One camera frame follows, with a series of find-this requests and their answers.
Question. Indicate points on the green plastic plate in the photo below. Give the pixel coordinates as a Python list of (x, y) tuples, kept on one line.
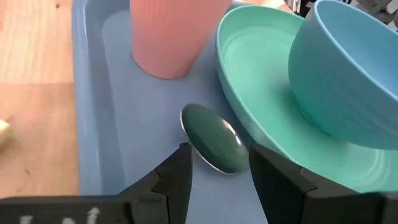
[(258, 62)]

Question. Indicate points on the blue plastic tray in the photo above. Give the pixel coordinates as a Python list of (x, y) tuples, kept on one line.
[(149, 118)]

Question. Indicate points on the blue plastic bowl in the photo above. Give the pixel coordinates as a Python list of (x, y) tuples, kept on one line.
[(326, 87)]

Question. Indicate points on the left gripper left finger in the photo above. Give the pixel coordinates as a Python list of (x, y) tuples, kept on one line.
[(174, 186)]

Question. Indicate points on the pink ribbed cup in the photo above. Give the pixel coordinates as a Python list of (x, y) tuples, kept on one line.
[(174, 34)]

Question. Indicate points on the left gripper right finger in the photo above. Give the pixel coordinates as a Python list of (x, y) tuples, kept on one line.
[(280, 193)]

